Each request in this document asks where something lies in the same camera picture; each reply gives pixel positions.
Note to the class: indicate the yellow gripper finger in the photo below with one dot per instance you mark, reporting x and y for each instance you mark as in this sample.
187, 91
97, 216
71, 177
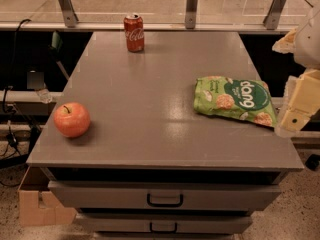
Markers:
301, 101
285, 44

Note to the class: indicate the green rice chip bag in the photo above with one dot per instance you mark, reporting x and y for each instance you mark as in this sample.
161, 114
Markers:
246, 100

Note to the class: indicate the red coke can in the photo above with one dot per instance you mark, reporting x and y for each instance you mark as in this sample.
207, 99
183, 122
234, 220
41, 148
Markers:
134, 32

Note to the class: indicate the red apple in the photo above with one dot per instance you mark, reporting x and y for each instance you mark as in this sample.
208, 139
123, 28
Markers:
72, 119

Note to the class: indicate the grey drawer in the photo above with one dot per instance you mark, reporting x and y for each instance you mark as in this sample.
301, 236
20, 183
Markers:
175, 224
179, 196

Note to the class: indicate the small grey box device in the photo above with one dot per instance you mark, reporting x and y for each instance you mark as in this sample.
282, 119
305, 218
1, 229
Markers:
35, 80

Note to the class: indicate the grey top drawer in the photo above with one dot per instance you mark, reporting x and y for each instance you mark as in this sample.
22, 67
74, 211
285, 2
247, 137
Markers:
179, 196

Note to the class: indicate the cardboard box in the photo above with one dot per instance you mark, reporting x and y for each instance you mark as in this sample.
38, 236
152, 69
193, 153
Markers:
37, 204

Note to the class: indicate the right metal railing bracket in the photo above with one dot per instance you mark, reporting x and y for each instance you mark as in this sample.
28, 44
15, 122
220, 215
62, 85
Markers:
272, 19

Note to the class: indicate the metal railing bracket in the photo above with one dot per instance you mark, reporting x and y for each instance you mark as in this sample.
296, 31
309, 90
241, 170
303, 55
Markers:
191, 14
272, 19
69, 16

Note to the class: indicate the middle metal railing bracket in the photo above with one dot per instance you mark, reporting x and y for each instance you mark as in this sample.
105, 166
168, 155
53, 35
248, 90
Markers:
191, 14

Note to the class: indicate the left metal railing bracket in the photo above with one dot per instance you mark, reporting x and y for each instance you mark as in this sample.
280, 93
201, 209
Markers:
69, 16

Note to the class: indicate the green handled tool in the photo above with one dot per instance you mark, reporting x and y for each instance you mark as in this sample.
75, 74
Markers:
55, 48

